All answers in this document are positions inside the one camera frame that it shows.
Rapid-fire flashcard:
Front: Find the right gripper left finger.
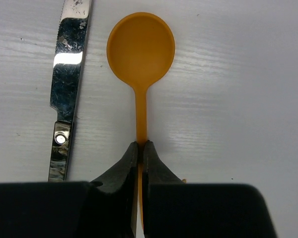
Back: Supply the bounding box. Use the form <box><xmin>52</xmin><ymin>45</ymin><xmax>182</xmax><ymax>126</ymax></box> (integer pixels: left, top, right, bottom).
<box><xmin>75</xmin><ymin>141</ymin><xmax>139</xmax><ymax>238</ymax></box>

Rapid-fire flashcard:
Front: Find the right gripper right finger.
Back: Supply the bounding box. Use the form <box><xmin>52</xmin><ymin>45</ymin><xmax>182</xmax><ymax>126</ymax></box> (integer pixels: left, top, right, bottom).
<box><xmin>142</xmin><ymin>141</ymin><xmax>188</xmax><ymax>238</ymax></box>

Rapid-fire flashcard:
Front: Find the yellow-orange plastic spoon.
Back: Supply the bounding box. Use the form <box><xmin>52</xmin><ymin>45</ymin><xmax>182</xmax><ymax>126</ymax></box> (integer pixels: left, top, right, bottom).
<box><xmin>106</xmin><ymin>11</ymin><xmax>176</xmax><ymax>238</ymax></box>

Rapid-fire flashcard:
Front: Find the steel knife dark handle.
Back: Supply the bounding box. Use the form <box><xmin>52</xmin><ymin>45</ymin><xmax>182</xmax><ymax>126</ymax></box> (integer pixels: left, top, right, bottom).
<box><xmin>48</xmin><ymin>0</ymin><xmax>92</xmax><ymax>182</ymax></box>

